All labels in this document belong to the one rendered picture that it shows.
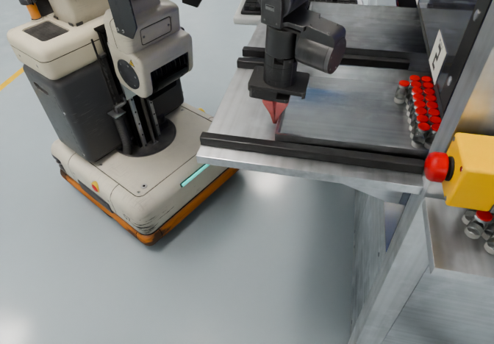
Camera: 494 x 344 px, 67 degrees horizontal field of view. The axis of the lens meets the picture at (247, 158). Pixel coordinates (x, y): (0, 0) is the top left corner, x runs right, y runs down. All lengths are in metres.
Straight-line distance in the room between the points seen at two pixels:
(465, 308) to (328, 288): 0.65
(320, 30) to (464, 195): 0.29
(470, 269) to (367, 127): 0.31
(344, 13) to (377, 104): 0.44
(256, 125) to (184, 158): 0.85
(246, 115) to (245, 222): 0.95
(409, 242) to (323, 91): 0.36
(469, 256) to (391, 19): 0.76
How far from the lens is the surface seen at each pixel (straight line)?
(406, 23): 1.20
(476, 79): 0.55
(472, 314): 1.03
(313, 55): 0.59
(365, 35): 1.10
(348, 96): 0.84
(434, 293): 0.95
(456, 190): 0.54
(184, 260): 1.60
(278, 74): 0.64
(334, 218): 1.71
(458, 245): 0.63
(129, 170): 1.59
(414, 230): 0.75
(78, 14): 1.46
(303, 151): 0.67
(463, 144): 0.55
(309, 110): 0.79
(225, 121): 0.77
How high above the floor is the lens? 1.36
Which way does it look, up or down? 45 degrees down
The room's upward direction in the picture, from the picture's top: 3 degrees counter-clockwise
